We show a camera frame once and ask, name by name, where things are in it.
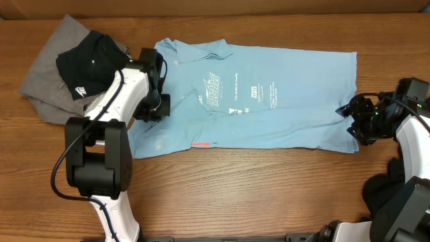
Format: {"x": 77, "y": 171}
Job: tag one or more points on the folded black nike shirt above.
{"x": 89, "y": 68}

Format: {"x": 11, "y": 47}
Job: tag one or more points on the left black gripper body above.
{"x": 154, "y": 106}

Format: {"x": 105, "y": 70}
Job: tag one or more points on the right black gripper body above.
{"x": 359, "y": 114}

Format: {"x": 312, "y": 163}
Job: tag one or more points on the folded grey shirt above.
{"x": 43, "y": 85}

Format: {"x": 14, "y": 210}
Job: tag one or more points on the black shirt on right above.
{"x": 380, "y": 188}

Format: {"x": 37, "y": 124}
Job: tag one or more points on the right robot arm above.
{"x": 398, "y": 201}

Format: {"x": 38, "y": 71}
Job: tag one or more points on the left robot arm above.
{"x": 98, "y": 156}

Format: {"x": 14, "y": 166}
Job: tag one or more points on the light blue printed t-shirt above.
{"x": 250, "y": 97}

